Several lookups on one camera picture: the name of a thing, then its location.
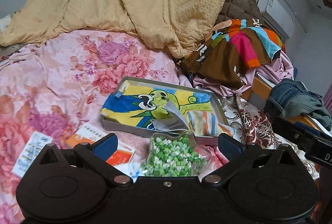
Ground yellow blue cartoon towel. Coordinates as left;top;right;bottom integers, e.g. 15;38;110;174
100;82;213;129

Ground striped pastel sock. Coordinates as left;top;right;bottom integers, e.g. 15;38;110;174
187;111;236;137

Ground brown quilted blanket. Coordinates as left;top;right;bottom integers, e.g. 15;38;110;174
215;0;267;26

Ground wooden bed frame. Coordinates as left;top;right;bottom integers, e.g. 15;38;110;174
242;75;331;134

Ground orange white medicine box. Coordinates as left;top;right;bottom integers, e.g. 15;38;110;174
66;123;135;166

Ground pink floral bedsheet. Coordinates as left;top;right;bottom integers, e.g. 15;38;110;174
1;30;190;223

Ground mauve pink cloth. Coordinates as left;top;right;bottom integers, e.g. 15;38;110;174
192;51;294;97

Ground white air conditioner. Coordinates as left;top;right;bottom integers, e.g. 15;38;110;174
257;0;295;41

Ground grey sock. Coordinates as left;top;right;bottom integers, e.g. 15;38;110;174
151;101;190;132

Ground blue denim jeans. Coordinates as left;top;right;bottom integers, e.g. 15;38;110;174
264;78;331;131

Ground brown multicolour striped garment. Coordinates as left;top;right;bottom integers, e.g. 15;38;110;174
178;18;284;89

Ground white blue medicine box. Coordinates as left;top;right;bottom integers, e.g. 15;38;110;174
12;131;54;178

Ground cream maroon damask cloth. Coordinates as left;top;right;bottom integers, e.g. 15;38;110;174
218;95;319;180

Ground grey shallow cardboard box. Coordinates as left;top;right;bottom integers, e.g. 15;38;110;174
100;76;233;146

